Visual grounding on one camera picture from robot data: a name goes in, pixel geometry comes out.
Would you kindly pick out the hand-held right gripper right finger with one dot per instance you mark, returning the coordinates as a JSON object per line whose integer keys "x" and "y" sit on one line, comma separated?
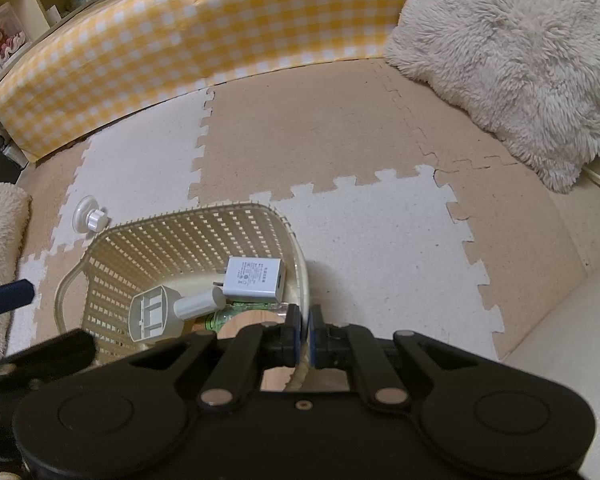
{"x": 314, "y": 345}

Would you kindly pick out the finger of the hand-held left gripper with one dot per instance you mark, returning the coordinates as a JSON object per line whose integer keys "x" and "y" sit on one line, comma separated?
{"x": 45, "y": 355}
{"x": 5, "y": 298}

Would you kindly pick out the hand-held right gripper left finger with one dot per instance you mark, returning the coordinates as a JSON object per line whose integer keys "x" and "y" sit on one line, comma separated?
{"x": 295, "y": 345}

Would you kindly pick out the white usb wall charger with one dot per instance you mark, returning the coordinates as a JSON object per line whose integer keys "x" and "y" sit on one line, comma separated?
{"x": 252, "y": 280}

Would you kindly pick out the white plastic hook holder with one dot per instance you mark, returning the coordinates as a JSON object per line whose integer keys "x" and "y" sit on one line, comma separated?
{"x": 152, "y": 312}

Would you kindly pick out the cream plastic lattice basket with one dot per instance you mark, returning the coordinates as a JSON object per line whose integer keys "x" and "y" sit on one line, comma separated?
{"x": 180, "y": 240}

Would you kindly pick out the white foam puzzle mat tile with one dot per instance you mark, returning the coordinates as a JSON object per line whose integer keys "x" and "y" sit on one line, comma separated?
{"x": 140, "y": 160}
{"x": 380, "y": 260}

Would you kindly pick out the white suction cup hook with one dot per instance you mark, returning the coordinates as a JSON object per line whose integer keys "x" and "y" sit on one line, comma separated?
{"x": 91, "y": 217}

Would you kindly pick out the beige foam puzzle mat tile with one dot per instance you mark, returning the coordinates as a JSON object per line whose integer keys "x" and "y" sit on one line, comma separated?
{"x": 445, "y": 115}
{"x": 310, "y": 130}
{"x": 525, "y": 240}

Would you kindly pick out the boxed doll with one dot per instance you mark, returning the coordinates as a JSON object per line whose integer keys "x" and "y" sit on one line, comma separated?
{"x": 5, "y": 40}

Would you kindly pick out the yellow checkered padded bumper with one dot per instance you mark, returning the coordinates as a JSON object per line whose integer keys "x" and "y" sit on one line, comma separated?
{"x": 180, "y": 45}

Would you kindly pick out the fluffy white pillow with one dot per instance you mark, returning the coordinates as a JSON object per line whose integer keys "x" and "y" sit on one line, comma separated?
{"x": 510, "y": 55}

